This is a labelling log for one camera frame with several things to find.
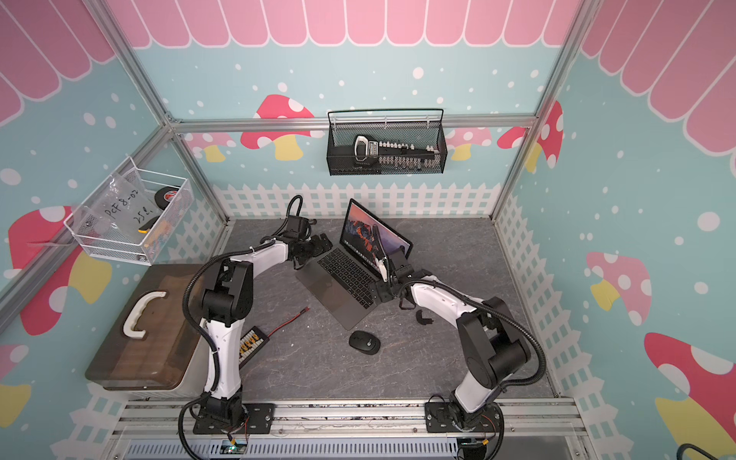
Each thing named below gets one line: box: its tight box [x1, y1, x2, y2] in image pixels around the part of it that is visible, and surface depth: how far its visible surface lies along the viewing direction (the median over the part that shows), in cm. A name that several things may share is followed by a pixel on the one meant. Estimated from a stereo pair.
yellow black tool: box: [137, 214, 161, 234], surface depth 67 cm
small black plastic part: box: [415, 309, 435, 325], surface depth 94 cm
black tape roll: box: [154, 185, 180, 210], surface depth 81 cm
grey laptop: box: [295, 198, 414, 331], surface depth 103 cm
